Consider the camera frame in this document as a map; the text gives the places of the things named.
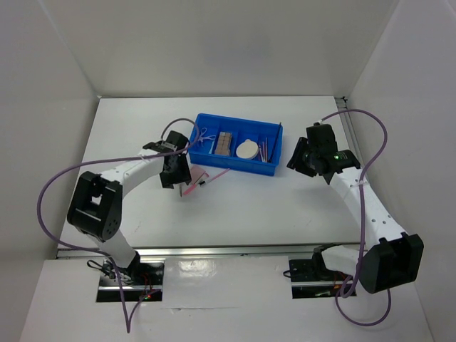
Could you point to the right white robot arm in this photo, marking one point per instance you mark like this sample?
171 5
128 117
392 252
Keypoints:
390 257

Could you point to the pink pouch with brush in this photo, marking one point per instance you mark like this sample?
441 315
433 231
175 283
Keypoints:
199 175

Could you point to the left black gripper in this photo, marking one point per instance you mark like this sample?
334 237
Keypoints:
183 175

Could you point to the aluminium right rail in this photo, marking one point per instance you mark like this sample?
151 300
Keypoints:
342 104

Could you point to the eyeshadow palette clear case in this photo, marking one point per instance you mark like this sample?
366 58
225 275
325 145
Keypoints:
223 144

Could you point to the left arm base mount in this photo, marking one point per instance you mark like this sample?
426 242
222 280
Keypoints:
148 286

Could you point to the round beige powder puff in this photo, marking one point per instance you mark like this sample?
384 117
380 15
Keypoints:
247 150

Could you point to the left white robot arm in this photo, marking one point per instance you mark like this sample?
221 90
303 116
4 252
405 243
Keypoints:
96 206

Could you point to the black fan brush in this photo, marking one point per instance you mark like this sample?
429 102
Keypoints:
274 145

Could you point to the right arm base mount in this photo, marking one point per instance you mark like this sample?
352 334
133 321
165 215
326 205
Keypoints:
310 281

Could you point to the pink thin brush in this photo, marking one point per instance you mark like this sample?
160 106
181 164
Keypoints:
260 151

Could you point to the blue divided plastic bin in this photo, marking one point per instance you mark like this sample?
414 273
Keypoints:
241 129

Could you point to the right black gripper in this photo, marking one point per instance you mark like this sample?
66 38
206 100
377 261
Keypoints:
296 160

